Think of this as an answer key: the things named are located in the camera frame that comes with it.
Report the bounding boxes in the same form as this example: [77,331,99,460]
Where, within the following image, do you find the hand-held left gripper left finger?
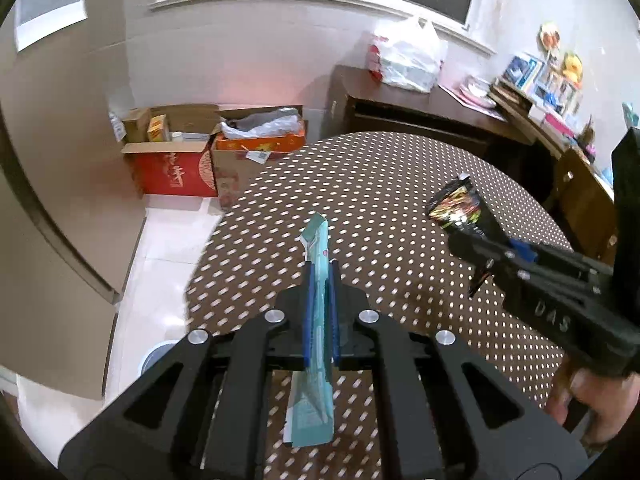
[59,262,314,480]

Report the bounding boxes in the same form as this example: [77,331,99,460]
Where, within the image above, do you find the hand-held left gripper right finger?
[327,260,589,480]

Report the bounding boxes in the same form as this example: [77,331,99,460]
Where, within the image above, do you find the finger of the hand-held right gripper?
[507,239,614,287]
[447,232,532,307]

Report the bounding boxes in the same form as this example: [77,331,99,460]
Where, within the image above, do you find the black snack packet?
[425,174,506,297]

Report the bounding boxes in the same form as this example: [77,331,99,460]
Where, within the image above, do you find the teal snack packet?
[283,211,335,447]

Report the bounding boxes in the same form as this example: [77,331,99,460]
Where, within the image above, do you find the blue waste bin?
[140,342,177,376]

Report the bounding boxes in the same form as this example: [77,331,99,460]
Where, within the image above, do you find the person's right hand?
[546,362,634,446]

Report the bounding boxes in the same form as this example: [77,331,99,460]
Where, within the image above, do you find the shelf with toys and boxes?
[552,147,619,266]

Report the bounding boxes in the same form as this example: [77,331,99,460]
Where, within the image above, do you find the round table with patterned cloth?
[185,131,576,480]

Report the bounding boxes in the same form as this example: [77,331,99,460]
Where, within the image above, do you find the brown printed cardboard box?
[210,105,307,212]

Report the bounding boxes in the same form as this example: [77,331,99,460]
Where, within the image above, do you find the pink papers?
[452,74,506,113]

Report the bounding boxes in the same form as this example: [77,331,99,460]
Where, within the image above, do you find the dark wooden desk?
[330,65,533,161]

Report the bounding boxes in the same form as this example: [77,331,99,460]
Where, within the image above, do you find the blue picture box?
[502,52,545,95]

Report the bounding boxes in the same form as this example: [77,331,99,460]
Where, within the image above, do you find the yellow duck toy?
[562,52,584,86]

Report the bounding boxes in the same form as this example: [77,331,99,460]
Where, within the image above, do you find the grey plastic bag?
[220,107,304,140]

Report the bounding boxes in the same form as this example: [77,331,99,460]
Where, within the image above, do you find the red cardboard box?
[122,105,222,199]

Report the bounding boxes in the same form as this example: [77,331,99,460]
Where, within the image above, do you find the white plastic bag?
[367,16,449,94]

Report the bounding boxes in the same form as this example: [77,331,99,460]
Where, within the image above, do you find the small yellow box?
[147,115,169,143]

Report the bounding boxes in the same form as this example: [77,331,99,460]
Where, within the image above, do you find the beige cabinet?
[0,97,147,402]

